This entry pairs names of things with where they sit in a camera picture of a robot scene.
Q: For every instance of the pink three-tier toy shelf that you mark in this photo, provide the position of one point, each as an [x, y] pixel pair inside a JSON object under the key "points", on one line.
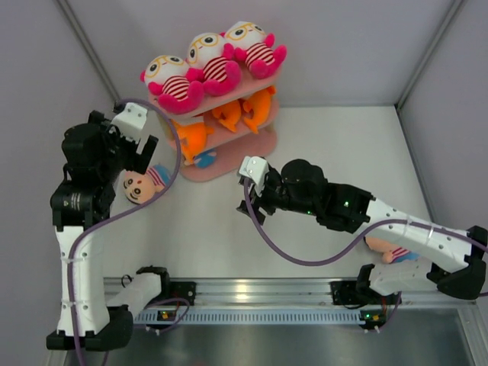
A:
{"points": [[231, 147]]}

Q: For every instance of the white slotted cable duct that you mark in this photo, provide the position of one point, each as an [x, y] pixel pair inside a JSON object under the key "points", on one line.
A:
{"points": [[196, 316]]}

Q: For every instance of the large orange shark plush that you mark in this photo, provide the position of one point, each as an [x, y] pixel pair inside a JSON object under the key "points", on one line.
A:
{"points": [[257, 108]]}

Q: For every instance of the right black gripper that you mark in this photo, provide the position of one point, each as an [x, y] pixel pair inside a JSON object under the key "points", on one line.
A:
{"points": [[274, 177]]}

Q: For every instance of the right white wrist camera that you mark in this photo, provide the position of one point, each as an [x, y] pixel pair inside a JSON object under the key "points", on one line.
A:
{"points": [[255, 169]]}

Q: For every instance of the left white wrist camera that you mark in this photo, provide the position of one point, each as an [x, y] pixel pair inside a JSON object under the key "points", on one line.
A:
{"points": [[130, 119]]}

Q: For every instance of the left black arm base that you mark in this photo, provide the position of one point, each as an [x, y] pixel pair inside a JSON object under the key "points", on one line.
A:
{"points": [[181, 295]]}

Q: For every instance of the orange shark plush on shelf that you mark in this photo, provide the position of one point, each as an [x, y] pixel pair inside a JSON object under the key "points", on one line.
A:
{"points": [[193, 138]]}

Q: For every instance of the boy doll plush blue cap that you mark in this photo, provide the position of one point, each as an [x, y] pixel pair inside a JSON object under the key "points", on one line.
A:
{"points": [[140, 188]]}

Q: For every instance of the boy doll plush on shelf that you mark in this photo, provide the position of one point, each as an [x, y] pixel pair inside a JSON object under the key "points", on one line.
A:
{"points": [[203, 160]]}

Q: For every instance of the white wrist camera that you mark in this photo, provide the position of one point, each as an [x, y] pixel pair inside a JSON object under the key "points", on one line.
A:
{"points": [[255, 169], [130, 119]]}

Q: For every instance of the small orange shark plush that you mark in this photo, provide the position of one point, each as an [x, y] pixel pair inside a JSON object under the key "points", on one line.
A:
{"points": [[228, 115]]}

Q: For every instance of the white panda plush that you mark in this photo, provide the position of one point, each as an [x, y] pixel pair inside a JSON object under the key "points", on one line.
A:
{"points": [[166, 80], [255, 49], [211, 60]]}

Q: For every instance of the boy doll plush right side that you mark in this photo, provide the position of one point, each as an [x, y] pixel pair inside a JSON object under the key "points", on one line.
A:
{"points": [[390, 253]]}

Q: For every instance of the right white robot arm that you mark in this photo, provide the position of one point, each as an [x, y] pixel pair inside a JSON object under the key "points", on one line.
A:
{"points": [[448, 260]]}

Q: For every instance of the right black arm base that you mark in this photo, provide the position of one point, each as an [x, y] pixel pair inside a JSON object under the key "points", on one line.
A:
{"points": [[375, 310]]}

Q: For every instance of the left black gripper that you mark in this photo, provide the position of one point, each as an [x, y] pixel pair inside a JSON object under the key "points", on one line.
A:
{"points": [[139, 161]]}

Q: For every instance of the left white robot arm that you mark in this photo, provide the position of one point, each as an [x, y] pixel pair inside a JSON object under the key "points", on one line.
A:
{"points": [[86, 320]]}

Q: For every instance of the aluminium front rail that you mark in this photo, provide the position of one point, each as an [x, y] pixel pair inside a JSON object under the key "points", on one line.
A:
{"points": [[313, 292]]}

